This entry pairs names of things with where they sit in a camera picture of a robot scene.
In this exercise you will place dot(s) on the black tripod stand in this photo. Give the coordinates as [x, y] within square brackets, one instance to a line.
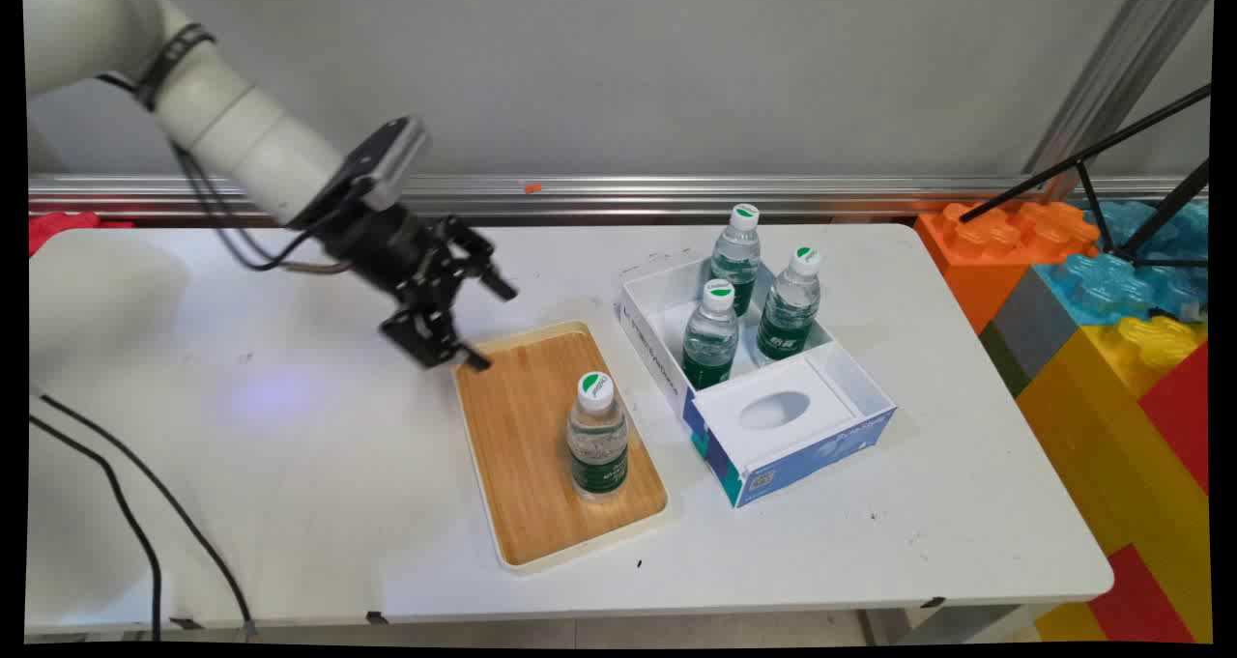
[1111, 194]

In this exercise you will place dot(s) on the bamboo tray with white rim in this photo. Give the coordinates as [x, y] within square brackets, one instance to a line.
[555, 445]

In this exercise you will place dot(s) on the orange giant building block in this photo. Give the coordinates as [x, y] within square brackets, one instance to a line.
[1005, 252]

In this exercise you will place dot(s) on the yellow giant building block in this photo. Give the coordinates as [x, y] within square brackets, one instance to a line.
[1111, 426]

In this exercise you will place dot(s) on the blue giant building block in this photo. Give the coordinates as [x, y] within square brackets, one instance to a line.
[1131, 271]

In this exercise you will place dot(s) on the water bottle green label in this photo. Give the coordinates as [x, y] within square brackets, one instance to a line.
[711, 337]
[597, 440]
[736, 254]
[789, 304]

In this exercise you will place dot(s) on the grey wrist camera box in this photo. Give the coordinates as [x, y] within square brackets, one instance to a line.
[385, 163]

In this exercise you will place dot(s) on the white and blue cardboard box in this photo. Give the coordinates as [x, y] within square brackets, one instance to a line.
[763, 387]

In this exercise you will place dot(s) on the aluminium frame post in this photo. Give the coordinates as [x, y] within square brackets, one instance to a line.
[1111, 78]

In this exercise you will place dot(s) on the red giant building block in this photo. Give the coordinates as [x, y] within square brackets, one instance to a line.
[1183, 416]

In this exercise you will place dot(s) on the grey giant building block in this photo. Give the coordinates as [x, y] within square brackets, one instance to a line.
[1030, 326]

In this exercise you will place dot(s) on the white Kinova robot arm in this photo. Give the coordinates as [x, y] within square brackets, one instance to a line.
[242, 136]

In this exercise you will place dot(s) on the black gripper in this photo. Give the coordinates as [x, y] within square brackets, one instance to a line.
[387, 244]

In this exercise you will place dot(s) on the red cloth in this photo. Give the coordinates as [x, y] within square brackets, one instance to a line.
[60, 229]

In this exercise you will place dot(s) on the aluminium wall rail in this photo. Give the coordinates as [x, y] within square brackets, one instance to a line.
[618, 196]

